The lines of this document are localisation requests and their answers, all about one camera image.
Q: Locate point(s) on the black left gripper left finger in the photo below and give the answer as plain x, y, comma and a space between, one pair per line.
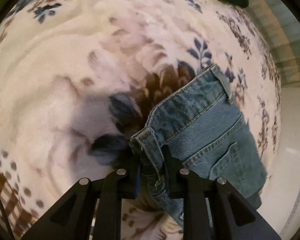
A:
91, 209

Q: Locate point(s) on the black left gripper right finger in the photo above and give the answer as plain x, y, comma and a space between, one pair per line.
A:
213, 209

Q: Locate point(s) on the blue denim jeans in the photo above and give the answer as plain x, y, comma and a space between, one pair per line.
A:
205, 130

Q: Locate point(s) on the white bed headboard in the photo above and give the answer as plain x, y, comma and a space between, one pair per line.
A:
281, 195

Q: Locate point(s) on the floral fleece bed blanket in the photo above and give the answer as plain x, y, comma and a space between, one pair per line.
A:
78, 78

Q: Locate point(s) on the teal striped curtain right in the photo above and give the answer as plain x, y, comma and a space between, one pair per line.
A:
281, 30

